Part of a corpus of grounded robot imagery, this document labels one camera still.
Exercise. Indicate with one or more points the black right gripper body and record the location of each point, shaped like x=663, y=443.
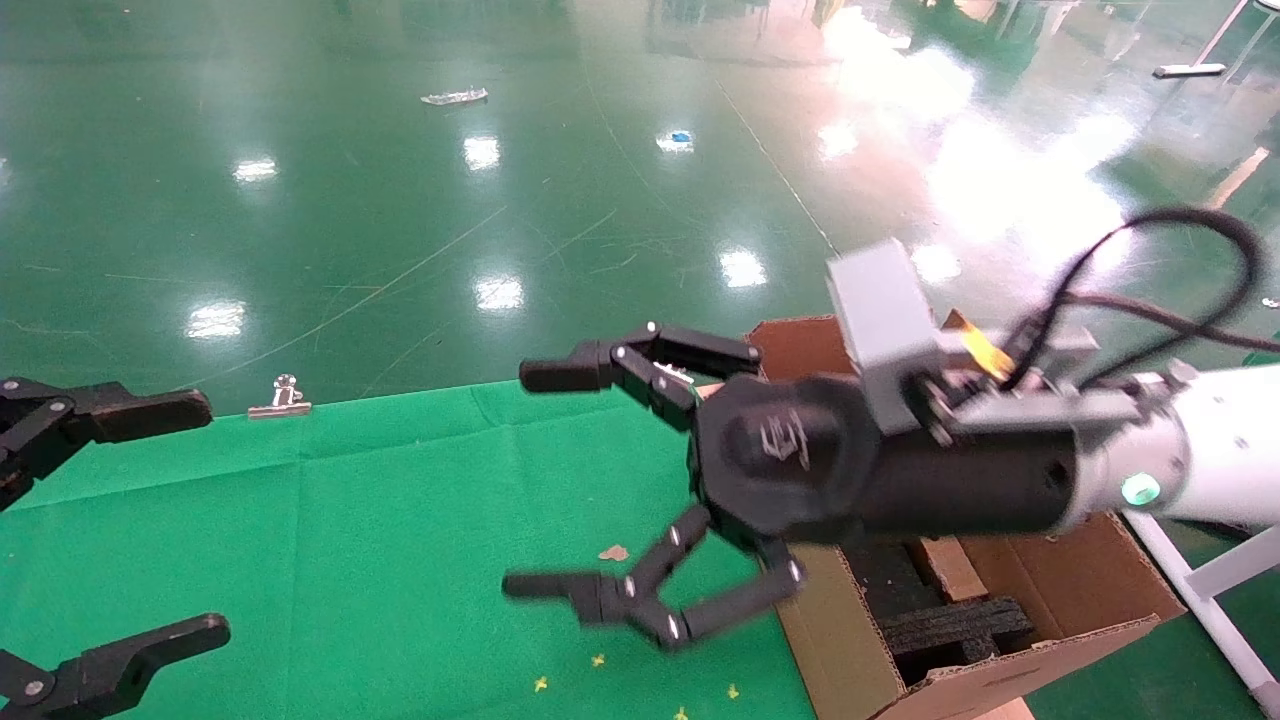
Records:
x=800, y=470

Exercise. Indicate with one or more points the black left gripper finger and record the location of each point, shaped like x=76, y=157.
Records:
x=150, y=412
x=120, y=672

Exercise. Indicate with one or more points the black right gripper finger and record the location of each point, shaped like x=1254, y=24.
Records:
x=610, y=595
x=640, y=365

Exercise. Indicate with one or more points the small taped cardboard box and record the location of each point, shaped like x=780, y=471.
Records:
x=950, y=568

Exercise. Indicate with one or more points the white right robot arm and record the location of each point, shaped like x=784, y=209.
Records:
x=1220, y=440

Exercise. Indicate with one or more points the small cardboard scrap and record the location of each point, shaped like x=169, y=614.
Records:
x=613, y=553

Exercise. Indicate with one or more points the large open cardboard carton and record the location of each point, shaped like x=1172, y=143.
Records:
x=850, y=650

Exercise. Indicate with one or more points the silver binder clip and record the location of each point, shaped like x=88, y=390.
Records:
x=280, y=408

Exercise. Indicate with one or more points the black foam liner sheet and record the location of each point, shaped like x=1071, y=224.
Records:
x=885, y=580

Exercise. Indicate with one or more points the black foam block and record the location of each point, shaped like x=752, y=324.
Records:
x=950, y=628

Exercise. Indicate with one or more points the green table cloth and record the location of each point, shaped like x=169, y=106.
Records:
x=400, y=520

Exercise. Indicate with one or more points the white table leg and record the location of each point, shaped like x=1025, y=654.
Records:
x=1190, y=70

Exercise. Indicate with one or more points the grey wrist camera assembly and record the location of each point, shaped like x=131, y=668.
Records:
x=880, y=320

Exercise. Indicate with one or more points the white pipe frame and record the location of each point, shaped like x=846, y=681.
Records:
x=1232, y=650

